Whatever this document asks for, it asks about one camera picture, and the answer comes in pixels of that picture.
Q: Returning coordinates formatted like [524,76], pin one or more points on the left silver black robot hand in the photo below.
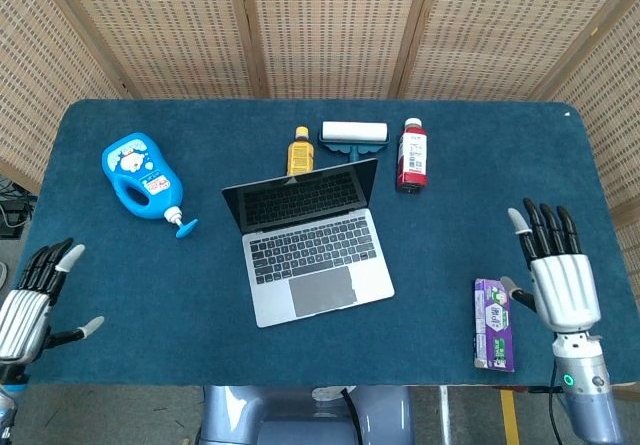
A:
[30,300]

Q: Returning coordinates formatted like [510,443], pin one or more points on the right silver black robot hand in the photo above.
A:
[565,290]

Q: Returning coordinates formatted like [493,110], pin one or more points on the silver laptop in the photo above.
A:
[315,260]

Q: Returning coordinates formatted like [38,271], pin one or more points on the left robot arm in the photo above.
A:
[10,400]

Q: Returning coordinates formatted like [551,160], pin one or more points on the woven folding screen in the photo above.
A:
[320,30]

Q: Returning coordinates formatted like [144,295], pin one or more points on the purple toothpaste box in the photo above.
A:
[493,325]

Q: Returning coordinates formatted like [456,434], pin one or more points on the blue table cloth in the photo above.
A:
[150,275]

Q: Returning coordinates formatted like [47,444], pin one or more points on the blue detergent pump bottle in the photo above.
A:
[140,177]

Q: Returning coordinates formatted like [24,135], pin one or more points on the red juice bottle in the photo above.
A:
[412,157]

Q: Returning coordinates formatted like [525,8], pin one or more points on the blue-grey robot torso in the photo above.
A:
[305,415]

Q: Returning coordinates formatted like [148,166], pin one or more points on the yellow label tea bottle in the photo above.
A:
[300,157]

